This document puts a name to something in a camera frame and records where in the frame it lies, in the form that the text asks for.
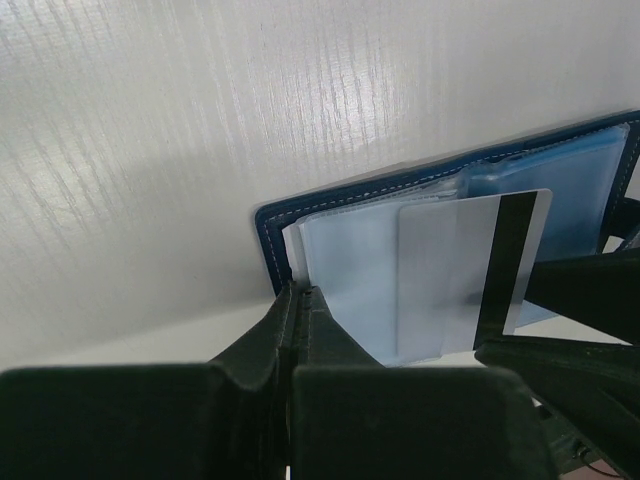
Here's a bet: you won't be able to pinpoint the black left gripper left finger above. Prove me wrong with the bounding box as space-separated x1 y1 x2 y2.
1 286 298 479

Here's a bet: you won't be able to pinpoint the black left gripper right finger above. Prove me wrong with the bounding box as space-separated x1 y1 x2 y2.
289 288 555 479

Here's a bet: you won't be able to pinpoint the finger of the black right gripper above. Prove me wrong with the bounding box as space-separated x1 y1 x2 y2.
525 249 639 345
475 337 639 479

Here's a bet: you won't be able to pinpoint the grey striped credit card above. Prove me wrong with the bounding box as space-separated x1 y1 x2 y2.
396 189 552 364

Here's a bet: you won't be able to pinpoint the blue leather card holder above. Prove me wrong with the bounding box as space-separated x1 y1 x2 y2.
254 111 639 367

